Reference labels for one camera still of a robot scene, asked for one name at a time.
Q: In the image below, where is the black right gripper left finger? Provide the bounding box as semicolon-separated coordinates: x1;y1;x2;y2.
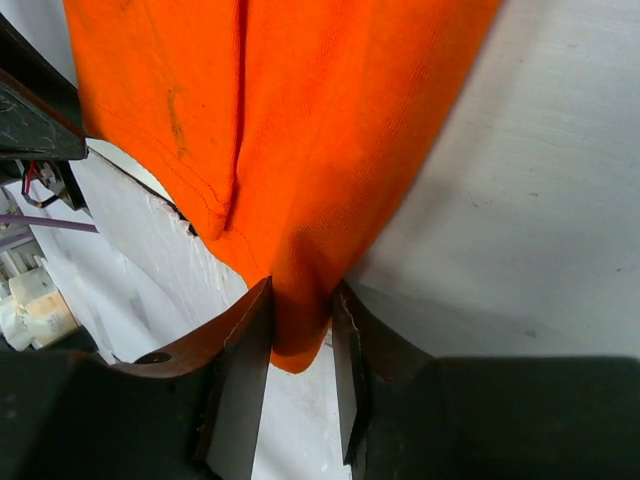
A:
1;279;273;479

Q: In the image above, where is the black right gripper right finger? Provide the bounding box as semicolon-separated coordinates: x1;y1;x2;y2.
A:
331;284;639;479

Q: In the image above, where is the orange t shirt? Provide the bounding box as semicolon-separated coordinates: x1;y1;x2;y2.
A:
64;1;500;373

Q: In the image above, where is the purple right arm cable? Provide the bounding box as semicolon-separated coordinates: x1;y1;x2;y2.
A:
0;213;99;246

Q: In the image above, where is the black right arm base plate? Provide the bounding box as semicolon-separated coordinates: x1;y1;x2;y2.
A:
1;17;88;210

